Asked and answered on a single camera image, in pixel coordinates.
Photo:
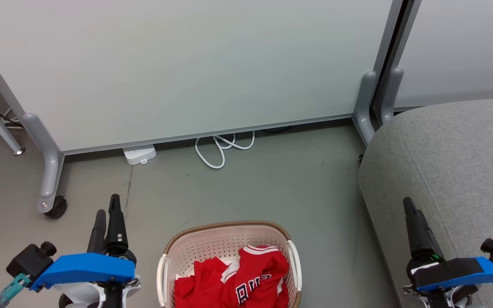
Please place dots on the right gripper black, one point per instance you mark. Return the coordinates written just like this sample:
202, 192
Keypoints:
420, 263

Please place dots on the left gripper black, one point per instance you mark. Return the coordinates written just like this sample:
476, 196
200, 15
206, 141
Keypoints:
122, 255

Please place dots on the red basketball jersey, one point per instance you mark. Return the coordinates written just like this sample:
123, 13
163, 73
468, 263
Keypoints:
255, 278

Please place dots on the grey fabric sofa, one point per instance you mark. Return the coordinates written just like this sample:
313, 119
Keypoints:
456, 162

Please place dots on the black caster wheel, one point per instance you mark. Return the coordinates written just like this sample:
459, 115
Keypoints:
57, 208

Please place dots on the white power strip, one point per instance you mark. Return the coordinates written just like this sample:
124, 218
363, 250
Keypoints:
139, 153

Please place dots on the grey partition leg with caster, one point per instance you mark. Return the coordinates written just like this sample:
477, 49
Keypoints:
49, 162

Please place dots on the white laundry basket, brown rim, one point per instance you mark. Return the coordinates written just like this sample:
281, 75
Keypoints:
212, 244

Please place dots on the large white partition panel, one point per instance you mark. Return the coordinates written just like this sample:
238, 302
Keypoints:
186, 64

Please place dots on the small white partition panel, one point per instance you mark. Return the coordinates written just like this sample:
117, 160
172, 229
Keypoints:
460, 47

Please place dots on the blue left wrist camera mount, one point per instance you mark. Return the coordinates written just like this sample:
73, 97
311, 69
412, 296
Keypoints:
86, 268

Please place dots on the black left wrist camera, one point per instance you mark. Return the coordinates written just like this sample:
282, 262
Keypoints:
30, 259

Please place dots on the teal left camera plug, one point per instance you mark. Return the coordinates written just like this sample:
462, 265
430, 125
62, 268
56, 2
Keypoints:
10, 290

